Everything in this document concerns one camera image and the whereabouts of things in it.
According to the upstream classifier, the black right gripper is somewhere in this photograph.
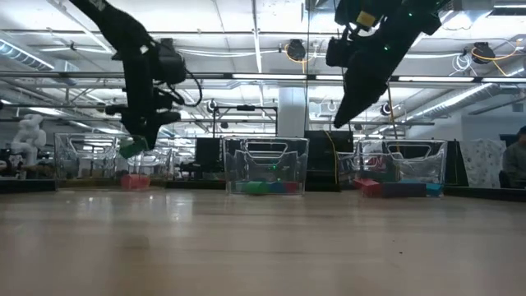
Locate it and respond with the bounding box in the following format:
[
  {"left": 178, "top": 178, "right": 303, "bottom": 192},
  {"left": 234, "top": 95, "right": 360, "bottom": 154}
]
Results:
[{"left": 333, "top": 0, "right": 412, "bottom": 128}]

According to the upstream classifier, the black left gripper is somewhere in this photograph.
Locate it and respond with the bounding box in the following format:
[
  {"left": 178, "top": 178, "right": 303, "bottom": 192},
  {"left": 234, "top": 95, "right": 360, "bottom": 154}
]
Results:
[{"left": 104, "top": 43, "right": 182, "bottom": 151}]

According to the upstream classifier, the red long block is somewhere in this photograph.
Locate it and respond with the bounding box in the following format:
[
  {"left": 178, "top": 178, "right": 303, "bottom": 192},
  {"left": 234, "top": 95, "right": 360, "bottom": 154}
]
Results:
[
  {"left": 361, "top": 183, "right": 385, "bottom": 198},
  {"left": 353, "top": 177, "right": 381, "bottom": 191}
]

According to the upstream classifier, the purple long block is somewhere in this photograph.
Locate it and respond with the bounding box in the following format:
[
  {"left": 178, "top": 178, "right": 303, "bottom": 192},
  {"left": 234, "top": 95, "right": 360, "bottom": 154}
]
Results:
[{"left": 381, "top": 180, "right": 427, "bottom": 198}]

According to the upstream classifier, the small green block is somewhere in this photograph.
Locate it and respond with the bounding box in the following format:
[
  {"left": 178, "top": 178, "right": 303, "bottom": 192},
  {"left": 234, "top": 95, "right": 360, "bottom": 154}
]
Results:
[{"left": 240, "top": 180, "right": 270, "bottom": 196}]

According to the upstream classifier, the clear plastic bin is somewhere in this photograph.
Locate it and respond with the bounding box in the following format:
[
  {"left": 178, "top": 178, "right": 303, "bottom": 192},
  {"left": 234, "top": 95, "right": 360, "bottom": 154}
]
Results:
[
  {"left": 223, "top": 136, "right": 310, "bottom": 196},
  {"left": 53, "top": 132, "right": 176, "bottom": 191},
  {"left": 356, "top": 138, "right": 449, "bottom": 197}
]

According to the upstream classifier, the black background monitor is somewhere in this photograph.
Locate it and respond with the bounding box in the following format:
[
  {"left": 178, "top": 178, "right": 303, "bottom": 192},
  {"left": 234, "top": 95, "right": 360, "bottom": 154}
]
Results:
[{"left": 194, "top": 136, "right": 224, "bottom": 173}]

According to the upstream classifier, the white humanoid robot figure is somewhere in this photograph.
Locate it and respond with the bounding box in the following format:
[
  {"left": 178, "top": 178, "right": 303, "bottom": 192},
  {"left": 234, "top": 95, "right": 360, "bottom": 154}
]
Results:
[{"left": 11, "top": 113, "right": 48, "bottom": 166}]

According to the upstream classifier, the grey overhead beam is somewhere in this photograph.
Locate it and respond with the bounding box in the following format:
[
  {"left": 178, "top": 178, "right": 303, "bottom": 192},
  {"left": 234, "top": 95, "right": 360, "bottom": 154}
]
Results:
[{"left": 0, "top": 69, "right": 526, "bottom": 90}]

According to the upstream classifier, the white patterned panel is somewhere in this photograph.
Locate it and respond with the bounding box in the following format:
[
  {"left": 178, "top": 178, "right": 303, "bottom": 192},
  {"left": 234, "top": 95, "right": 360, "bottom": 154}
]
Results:
[{"left": 459, "top": 138, "right": 509, "bottom": 188}]

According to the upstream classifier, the person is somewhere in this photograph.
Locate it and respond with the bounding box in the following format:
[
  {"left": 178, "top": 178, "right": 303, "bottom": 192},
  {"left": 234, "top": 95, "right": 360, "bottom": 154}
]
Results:
[{"left": 501, "top": 125, "right": 526, "bottom": 189}]

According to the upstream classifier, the long yellow cable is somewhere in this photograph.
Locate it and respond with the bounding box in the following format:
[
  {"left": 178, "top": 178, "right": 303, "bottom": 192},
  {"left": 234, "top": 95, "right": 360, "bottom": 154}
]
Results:
[{"left": 385, "top": 80, "right": 402, "bottom": 143}]

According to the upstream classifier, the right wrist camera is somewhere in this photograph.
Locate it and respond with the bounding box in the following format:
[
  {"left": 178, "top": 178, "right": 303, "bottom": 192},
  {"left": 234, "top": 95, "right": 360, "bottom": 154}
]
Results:
[{"left": 325, "top": 36, "right": 353, "bottom": 69}]

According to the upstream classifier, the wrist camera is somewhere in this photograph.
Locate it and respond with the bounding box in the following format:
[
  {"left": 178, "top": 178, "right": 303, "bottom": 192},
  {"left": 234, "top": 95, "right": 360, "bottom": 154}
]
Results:
[
  {"left": 153, "top": 38, "right": 189, "bottom": 86},
  {"left": 325, "top": 36, "right": 353, "bottom": 69}
]

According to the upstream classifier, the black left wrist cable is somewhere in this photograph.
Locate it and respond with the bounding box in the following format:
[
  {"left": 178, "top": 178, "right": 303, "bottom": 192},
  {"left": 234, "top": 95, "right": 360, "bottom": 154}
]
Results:
[{"left": 166, "top": 67, "right": 204, "bottom": 109}]

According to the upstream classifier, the short yellow cable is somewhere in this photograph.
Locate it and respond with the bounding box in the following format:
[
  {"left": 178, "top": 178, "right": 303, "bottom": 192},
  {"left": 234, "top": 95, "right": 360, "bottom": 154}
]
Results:
[{"left": 323, "top": 130, "right": 339, "bottom": 184}]

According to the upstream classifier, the black aluminium table frame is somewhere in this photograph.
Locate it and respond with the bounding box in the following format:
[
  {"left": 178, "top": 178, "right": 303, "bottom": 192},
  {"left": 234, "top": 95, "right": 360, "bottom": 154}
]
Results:
[{"left": 0, "top": 178, "right": 526, "bottom": 203}]

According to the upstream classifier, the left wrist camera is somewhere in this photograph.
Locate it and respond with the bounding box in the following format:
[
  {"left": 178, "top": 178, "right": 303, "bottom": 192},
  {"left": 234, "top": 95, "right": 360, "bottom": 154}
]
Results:
[{"left": 153, "top": 38, "right": 189, "bottom": 86}]

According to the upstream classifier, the black ceiling cable reel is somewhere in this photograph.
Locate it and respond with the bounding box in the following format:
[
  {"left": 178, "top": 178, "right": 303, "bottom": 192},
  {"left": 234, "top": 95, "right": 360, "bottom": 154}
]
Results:
[
  {"left": 285, "top": 38, "right": 307, "bottom": 62},
  {"left": 471, "top": 40, "right": 496, "bottom": 65}
]

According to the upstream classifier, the silver air duct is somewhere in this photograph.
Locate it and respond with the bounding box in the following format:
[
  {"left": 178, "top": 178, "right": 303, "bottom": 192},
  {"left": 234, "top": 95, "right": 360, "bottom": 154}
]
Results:
[{"left": 404, "top": 81, "right": 526, "bottom": 123}]

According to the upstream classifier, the black metal frame stand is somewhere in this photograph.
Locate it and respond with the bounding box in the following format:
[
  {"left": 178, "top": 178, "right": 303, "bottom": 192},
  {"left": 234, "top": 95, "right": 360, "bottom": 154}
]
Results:
[{"left": 212, "top": 104, "right": 279, "bottom": 137}]

